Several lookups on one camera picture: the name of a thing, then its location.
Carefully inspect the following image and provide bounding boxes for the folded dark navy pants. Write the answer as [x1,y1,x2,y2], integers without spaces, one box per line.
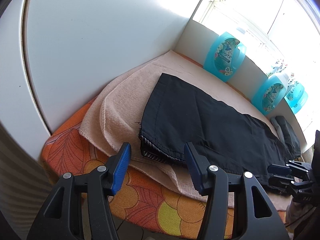
[275,116,301,159]

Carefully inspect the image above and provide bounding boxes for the black pants pink waistband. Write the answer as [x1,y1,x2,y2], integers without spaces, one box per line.
[138,74,294,196]

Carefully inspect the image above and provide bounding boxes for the large blue detergent jug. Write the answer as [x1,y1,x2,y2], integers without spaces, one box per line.
[251,72,289,115]

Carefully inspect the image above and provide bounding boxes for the orange floral bed sheet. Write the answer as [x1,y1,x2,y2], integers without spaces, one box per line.
[40,52,288,239]

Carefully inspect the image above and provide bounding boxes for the left tall blue bottle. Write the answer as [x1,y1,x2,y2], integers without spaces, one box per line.
[284,81,308,114]

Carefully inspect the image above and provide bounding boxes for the folded grey pants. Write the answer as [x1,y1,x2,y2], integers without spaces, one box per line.
[270,117,285,143]

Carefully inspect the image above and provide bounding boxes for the beige towel mat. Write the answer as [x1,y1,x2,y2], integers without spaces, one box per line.
[80,51,295,210]

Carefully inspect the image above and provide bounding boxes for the small blue detergent jug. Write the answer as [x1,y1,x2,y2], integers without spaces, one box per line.
[203,32,246,82]

